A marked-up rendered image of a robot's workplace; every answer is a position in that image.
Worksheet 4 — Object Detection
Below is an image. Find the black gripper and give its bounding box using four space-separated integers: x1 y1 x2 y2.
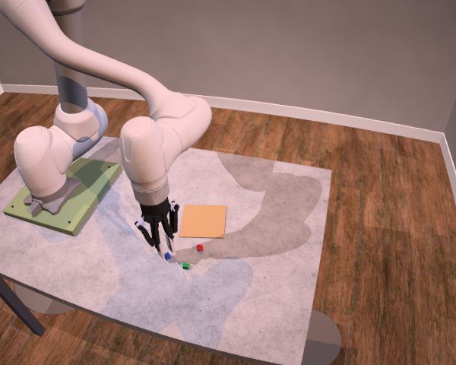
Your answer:
135 197 179 259

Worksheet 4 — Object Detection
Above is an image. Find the orange flat mat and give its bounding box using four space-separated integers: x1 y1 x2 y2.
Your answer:
179 205 226 239

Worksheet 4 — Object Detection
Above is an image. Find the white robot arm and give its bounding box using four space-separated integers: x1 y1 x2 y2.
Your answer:
0 0 212 216

